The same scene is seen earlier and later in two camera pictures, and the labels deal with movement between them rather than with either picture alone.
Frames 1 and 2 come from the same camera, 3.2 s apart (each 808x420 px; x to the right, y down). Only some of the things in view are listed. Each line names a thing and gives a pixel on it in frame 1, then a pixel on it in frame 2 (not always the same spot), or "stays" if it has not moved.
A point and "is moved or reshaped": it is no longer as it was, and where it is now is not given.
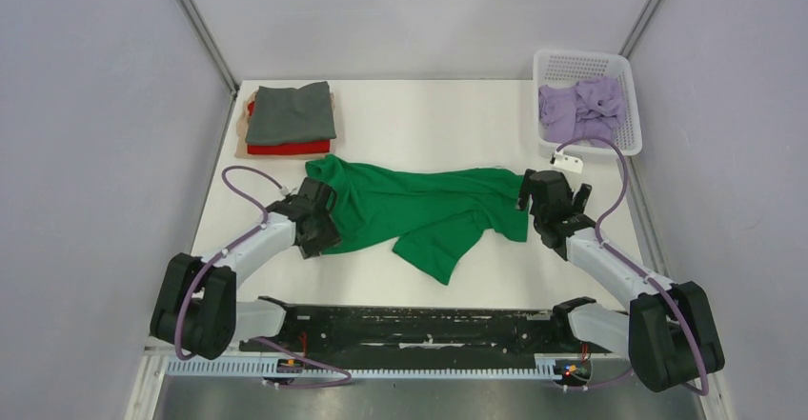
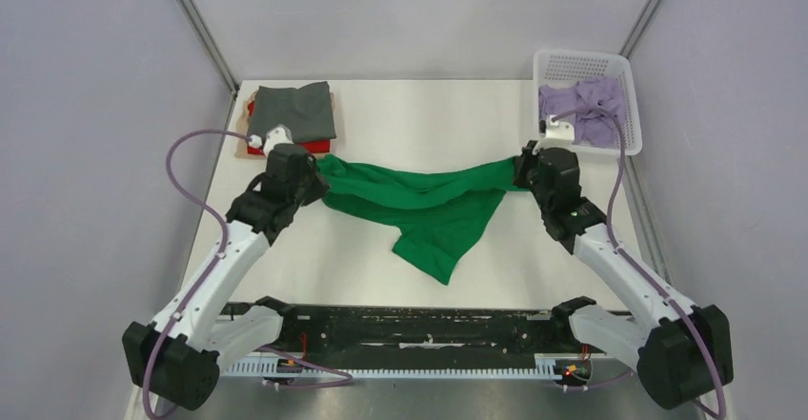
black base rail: (430, 330) stays
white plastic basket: (563, 69) stays
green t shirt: (422, 213) is moved or reshaped
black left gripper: (331, 236) to (319, 186)
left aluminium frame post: (206, 35) stays
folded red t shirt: (299, 147) stays
